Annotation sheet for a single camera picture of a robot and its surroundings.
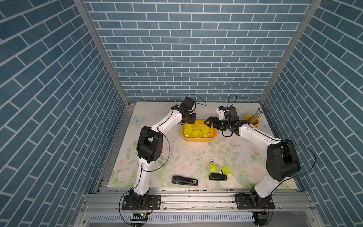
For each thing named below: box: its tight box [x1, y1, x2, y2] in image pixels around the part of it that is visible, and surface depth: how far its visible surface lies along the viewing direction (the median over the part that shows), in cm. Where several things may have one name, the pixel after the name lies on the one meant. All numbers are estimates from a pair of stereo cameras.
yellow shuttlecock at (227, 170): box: [221, 164, 234, 175], surface depth 84 cm
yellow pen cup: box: [244, 114, 259, 129], surface depth 98 cm
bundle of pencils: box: [250, 107, 264, 124], surface depth 96 cm
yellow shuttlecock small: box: [198, 125, 211, 137], surface depth 98 cm
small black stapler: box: [208, 173, 228, 182], surface depth 83 cm
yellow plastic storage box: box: [181, 119, 217, 142], surface depth 98 cm
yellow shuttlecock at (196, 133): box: [191, 127, 203, 139], surface depth 98 cm
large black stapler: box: [171, 175, 199, 186], surface depth 79 cm
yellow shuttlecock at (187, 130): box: [183, 125, 194, 138], surface depth 98 cm
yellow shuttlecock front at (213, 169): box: [209, 159, 220, 174], surface depth 87 cm
